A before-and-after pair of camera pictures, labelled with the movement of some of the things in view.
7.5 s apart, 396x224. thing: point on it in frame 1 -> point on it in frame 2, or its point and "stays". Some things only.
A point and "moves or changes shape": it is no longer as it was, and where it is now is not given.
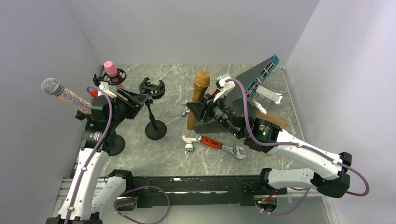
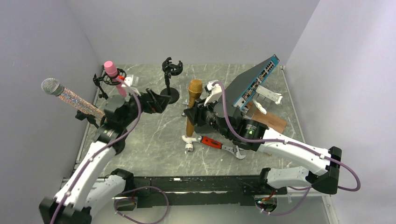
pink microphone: x=111 y=71 stays
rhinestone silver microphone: x=53 y=86 stays
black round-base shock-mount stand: x=156 y=129 -> x=171 y=69
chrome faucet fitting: x=184 y=114 stays
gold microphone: x=201 y=81 moves or changes shape
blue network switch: x=253 y=76 stays
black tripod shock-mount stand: x=120 y=76 stays
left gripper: x=135 y=102 -> x=153 y=102
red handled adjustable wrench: x=217 y=144 stays
